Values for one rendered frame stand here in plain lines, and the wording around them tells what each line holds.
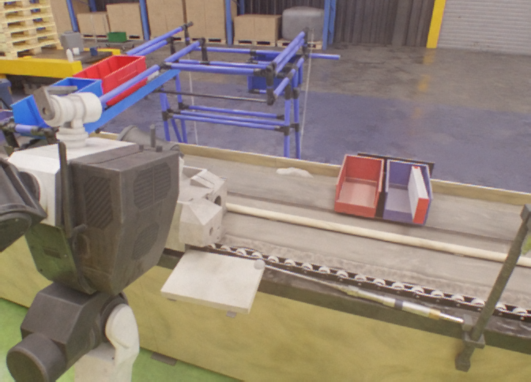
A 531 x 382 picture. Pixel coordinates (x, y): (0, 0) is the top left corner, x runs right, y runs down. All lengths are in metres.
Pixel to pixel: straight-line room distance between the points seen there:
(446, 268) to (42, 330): 1.29
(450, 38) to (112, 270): 11.01
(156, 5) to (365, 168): 10.34
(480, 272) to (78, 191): 1.35
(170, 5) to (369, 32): 5.70
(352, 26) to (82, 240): 10.91
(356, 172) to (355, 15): 9.61
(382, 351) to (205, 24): 10.27
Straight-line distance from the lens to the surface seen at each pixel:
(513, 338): 1.37
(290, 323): 1.43
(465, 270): 1.54
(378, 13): 11.32
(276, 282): 1.29
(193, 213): 1.25
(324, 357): 1.53
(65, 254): 0.82
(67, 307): 0.91
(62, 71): 6.25
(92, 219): 0.76
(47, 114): 0.84
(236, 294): 1.21
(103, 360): 1.09
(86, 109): 0.86
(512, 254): 1.10
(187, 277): 1.29
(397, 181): 1.92
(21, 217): 0.68
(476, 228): 1.79
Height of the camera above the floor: 1.69
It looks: 30 degrees down
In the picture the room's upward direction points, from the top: straight up
